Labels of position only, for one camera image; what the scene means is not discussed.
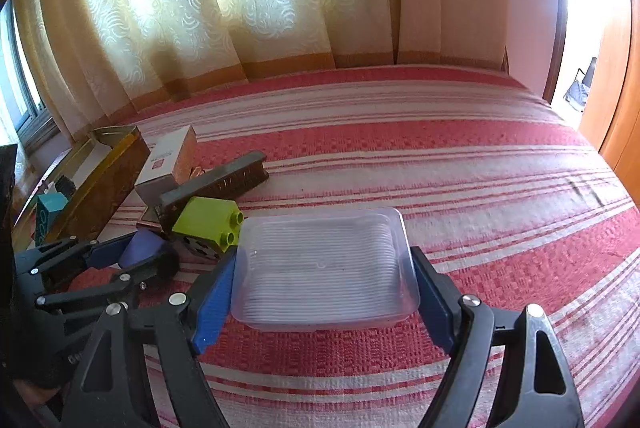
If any green toy block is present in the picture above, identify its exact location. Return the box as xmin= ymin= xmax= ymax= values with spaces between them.
xmin=171 ymin=196 xmax=246 ymax=265

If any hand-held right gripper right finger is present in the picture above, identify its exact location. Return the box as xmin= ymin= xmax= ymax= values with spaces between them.
xmin=409 ymin=245 xmax=586 ymax=428

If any brown wooden brush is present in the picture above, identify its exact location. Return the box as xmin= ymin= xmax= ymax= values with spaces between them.
xmin=156 ymin=150 xmax=271 ymax=229

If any red striped bed sheet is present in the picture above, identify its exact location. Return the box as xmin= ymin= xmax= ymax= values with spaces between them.
xmin=10 ymin=63 xmax=640 ymax=428

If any metal window frame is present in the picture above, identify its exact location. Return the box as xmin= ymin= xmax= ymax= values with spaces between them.
xmin=0 ymin=3 xmax=61 ymax=154

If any gold tin box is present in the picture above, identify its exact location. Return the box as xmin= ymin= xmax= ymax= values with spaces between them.
xmin=10 ymin=124 xmax=151 ymax=249

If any teal toy block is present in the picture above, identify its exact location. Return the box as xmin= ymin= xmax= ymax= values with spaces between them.
xmin=35 ymin=193 xmax=70 ymax=246

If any purple toy block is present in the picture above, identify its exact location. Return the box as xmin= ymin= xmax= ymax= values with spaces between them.
xmin=121 ymin=229 xmax=171 ymax=269

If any dark grey cloth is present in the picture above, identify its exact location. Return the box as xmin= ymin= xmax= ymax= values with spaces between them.
xmin=562 ymin=56 xmax=598 ymax=112

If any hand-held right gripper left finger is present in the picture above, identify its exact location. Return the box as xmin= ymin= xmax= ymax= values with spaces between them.
xmin=62 ymin=252 xmax=238 ymax=428

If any wooden door frame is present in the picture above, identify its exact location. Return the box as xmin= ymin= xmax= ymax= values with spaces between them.
xmin=542 ymin=0 xmax=573 ymax=104

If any small white cardboard box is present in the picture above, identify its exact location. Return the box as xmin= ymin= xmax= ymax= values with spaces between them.
xmin=134 ymin=124 xmax=198 ymax=206

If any wooden wardrobe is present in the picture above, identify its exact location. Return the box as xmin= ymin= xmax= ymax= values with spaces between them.
xmin=577 ymin=0 xmax=640 ymax=209

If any clear plastic box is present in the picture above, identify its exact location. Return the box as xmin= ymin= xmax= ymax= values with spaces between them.
xmin=230 ymin=207 xmax=422 ymax=333

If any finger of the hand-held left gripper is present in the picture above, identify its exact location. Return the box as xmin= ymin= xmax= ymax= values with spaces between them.
xmin=34 ymin=250 xmax=180 ymax=311
xmin=15 ymin=234 xmax=135 ymax=271

